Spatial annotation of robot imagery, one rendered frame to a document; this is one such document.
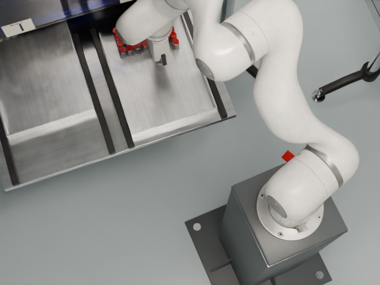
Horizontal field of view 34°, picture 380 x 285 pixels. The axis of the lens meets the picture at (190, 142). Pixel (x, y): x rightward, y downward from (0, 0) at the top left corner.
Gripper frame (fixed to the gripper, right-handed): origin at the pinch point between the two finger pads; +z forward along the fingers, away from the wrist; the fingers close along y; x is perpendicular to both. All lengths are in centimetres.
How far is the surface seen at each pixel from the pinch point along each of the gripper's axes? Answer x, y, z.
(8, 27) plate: -38.8, -16.0, -9.8
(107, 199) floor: -31, 13, 94
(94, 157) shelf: -26.9, 22.6, 5.9
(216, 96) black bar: 12.3, 16.6, 3.9
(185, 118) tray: 1.3, 20.5, 2.9
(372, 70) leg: 92, -1, 76
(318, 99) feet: 70, -1, 93
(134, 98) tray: -10.6, 8.9, 5.7
